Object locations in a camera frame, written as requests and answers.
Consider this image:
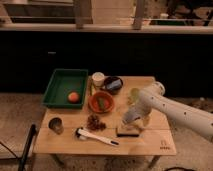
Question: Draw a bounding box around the green stick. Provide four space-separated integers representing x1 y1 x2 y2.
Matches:
89 77 93 96

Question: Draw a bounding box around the blue item in bowl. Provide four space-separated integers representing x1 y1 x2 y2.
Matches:
106 80 122 90

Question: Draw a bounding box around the light blue towel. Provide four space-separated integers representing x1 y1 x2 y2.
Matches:
121 118 140 131

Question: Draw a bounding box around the dark bowl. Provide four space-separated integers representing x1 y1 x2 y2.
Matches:
104 76 123 95

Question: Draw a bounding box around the metal cup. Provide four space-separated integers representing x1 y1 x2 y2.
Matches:
48 117 64 135

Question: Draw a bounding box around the green translucent cup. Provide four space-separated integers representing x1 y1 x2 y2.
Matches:
128 88 139 104

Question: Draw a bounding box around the green pickle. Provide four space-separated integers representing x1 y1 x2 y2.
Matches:
97 97 106 111

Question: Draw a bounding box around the orange fruit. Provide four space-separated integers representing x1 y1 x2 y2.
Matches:
68 92 80 103

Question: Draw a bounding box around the sponge with dark base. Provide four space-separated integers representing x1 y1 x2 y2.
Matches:
116 125 140 137

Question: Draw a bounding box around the wooden table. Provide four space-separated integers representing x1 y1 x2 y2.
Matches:
34 76 177 166

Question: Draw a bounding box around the white paper cup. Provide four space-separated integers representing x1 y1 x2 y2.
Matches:
92 72 105 87

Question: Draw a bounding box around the white handled brush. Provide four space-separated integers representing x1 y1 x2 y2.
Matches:
75 127 119 146

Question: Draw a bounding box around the green plastic tray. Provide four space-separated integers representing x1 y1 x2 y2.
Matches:
43 69 88 109

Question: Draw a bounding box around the orange bowl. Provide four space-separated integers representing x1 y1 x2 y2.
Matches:
88 91 114 113

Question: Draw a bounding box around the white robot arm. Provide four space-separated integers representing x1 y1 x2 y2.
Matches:
122 82 213 143

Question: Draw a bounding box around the pine cone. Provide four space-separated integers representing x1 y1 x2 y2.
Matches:
87 115 106 131

